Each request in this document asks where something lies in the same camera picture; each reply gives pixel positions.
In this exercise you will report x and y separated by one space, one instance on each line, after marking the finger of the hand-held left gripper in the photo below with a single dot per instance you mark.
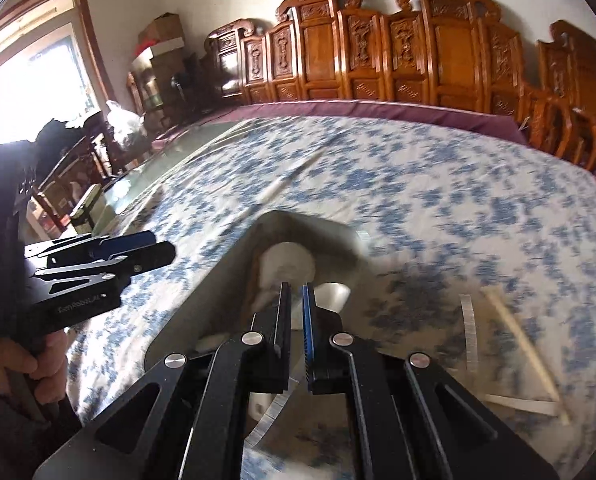
123 242
148 257

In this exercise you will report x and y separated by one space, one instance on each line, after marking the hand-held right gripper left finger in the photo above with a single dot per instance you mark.
283 330

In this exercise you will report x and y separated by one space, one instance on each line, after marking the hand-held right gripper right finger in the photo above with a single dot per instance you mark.
309 330

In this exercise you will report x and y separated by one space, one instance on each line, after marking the rectangular metal tray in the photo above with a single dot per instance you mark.
228 300

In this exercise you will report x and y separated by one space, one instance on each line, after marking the person's left forearm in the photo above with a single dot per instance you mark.
8 440

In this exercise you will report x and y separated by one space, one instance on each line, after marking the person's left hand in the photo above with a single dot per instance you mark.
53 360

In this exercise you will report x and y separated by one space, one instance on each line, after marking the white plastic bag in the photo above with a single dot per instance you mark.
125 117

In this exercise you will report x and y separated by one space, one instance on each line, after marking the blue floral tablecloth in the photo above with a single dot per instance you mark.
427 200

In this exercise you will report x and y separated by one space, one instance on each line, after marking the white box with red items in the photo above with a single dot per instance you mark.
158 50

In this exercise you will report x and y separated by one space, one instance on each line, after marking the brown cardboard box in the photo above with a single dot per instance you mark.
162 29

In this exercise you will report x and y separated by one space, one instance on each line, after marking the purple sofa cushion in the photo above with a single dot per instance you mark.
377 110

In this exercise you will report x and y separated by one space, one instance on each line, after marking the carved wooden sofa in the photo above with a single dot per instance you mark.
323 50

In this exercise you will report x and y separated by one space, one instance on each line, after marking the carved wooden armchair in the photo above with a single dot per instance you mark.
577 75

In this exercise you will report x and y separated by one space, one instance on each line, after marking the wooden door frame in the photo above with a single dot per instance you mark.
95 45

